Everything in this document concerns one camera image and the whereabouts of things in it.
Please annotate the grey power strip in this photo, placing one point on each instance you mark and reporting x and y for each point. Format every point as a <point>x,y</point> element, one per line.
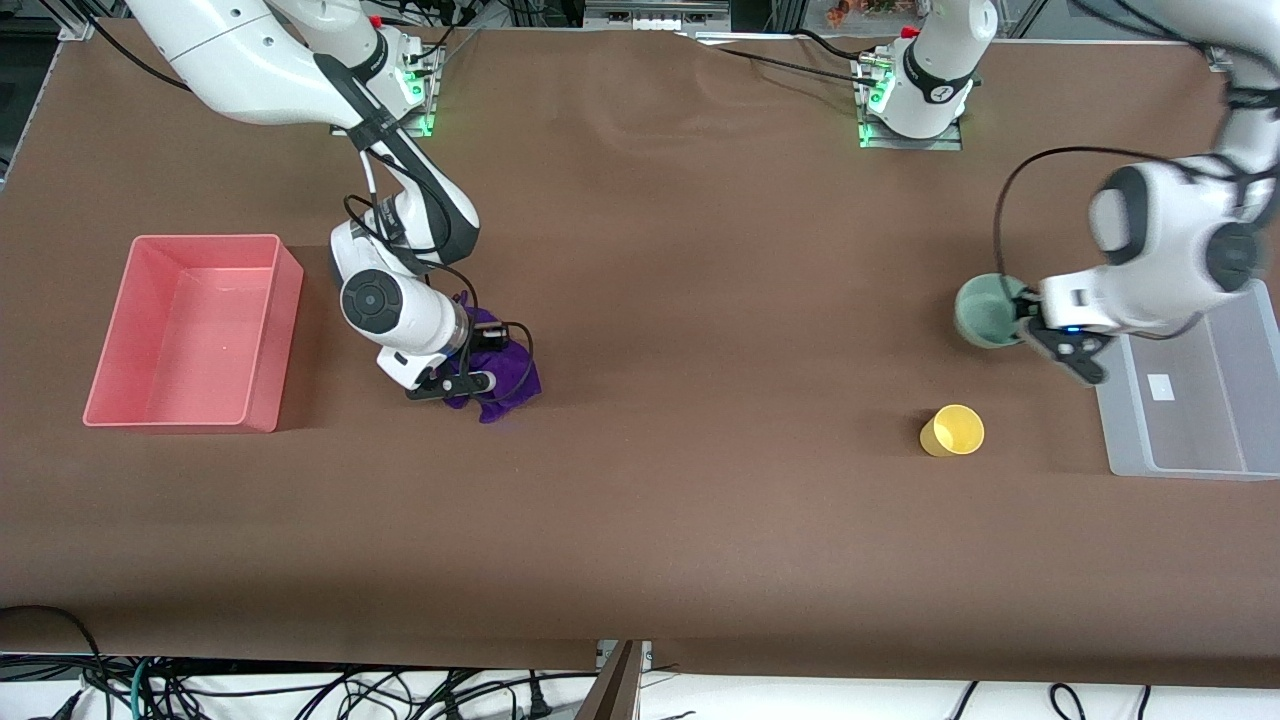
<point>655,14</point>

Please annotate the translucent plastic bin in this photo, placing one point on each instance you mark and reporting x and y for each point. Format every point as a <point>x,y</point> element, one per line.
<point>1210,420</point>

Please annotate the yellow cup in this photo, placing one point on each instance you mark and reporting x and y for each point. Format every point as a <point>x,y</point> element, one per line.
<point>955,432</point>

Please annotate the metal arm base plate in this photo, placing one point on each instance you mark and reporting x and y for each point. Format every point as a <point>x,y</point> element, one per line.
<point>870,120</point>
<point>425,90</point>

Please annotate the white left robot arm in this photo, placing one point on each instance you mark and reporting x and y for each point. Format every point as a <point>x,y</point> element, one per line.
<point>1165,230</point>

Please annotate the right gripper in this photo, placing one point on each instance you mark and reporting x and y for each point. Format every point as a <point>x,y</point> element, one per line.
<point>489,340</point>

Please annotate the purple cloth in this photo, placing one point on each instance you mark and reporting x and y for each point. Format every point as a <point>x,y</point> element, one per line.
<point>505,380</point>

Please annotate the white label sticker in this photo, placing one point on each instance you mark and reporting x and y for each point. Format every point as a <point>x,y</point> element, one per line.
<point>1163,387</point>

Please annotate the green bowl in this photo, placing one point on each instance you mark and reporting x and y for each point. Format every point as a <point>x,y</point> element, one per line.
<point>985,312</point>

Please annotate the brown table leg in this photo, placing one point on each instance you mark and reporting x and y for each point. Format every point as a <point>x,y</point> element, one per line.
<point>610,690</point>

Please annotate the pink plastic bin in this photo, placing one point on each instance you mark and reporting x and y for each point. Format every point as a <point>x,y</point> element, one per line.
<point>190,340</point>

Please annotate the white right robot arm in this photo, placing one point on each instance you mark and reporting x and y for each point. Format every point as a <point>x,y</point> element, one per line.
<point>230,60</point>

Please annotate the aluminium frame profile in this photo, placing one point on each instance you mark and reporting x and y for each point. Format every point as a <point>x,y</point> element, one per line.
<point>90,20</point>

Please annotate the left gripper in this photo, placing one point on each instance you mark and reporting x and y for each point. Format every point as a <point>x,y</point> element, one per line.
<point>1026,309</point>

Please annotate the white metal bracket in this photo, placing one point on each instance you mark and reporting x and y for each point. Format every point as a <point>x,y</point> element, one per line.
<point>645,655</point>

